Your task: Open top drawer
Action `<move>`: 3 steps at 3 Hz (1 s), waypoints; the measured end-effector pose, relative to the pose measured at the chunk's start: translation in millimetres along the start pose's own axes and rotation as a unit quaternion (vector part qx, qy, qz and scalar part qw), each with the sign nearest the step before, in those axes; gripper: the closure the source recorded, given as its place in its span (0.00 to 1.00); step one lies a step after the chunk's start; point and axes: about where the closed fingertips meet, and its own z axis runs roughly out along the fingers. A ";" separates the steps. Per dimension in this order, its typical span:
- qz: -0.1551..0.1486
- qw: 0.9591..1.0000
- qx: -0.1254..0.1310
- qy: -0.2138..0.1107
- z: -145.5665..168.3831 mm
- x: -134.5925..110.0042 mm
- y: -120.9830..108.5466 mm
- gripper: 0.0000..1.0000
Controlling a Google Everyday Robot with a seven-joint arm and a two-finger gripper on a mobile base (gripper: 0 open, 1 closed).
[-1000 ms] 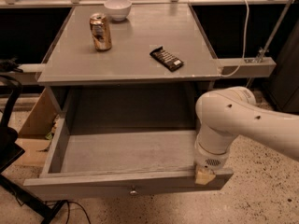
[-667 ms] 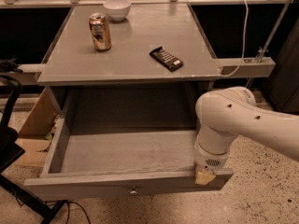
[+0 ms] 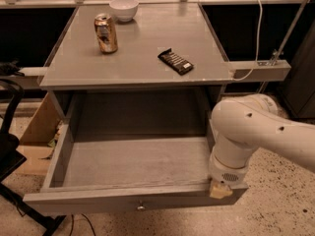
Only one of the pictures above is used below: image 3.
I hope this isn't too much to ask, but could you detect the grey drawer cabinet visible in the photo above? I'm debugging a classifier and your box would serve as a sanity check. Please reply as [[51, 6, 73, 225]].
[[41, 4, 230, 143]]

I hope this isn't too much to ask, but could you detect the metal diagonal brace rod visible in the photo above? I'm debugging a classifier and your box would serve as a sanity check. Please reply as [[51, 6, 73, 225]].
[[257, 0, 315, 93]]

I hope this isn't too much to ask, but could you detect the gold soda can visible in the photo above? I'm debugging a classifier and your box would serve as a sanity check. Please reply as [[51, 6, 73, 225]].
[[94, 13, 118, 54]]

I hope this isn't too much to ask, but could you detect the black floor cable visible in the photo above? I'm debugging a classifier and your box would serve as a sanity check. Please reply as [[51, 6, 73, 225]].
[[67, 213, 96, 236]]

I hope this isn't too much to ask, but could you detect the dark chocolate bar wrapper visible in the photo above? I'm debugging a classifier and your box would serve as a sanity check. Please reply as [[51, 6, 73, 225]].
[[157, 48, 194, 76]]

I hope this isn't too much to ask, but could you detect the grey top drawer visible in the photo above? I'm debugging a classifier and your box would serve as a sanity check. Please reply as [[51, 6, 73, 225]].
[[24, 88, 247, 215]]

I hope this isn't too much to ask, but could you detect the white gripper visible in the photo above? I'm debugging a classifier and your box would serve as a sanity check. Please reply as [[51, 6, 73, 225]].
[[209, 147, 249, 200]]

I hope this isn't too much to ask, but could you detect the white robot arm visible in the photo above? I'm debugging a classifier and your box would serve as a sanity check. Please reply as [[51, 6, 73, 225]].
[[209, 94, 315, 199]]

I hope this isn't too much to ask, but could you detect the white cable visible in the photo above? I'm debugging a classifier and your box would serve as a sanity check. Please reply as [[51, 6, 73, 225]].
[[231, 0, 264, 82]]

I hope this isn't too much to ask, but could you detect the black chair stand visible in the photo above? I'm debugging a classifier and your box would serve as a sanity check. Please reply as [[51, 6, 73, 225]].
[[0, 79, 67, 236]]

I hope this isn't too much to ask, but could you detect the white ceramic bowl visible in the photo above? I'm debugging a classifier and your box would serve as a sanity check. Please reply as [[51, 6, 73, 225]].
[[109, 0, 139, 22]]

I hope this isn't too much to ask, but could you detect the brown cardboard box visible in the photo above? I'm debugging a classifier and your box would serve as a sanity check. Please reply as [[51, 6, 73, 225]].
[[17, 93, 61, 176]]

